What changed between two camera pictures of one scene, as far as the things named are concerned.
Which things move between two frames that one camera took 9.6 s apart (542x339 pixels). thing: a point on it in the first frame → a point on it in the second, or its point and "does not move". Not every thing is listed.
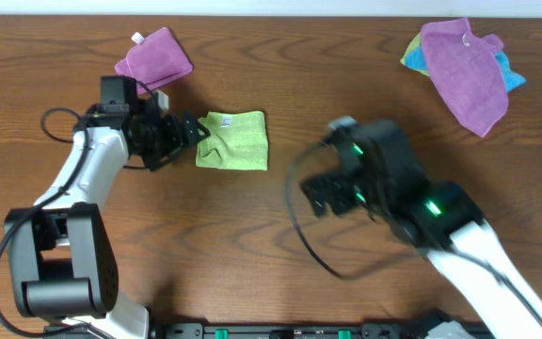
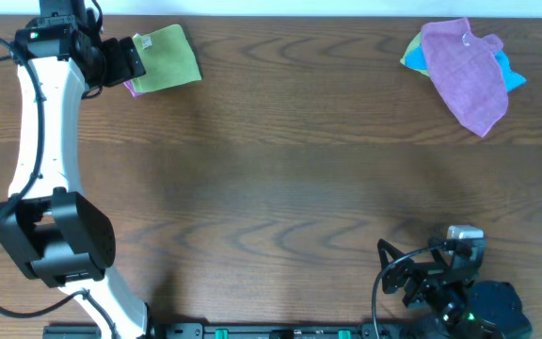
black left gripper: [171, 137] → [123, 61]
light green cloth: [237, 140] → [167, 59]
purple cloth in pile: [468, 72] does not move
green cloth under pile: [414, 43] does not move
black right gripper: [336, 183] → [427, 276]
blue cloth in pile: [416, 60] does not move
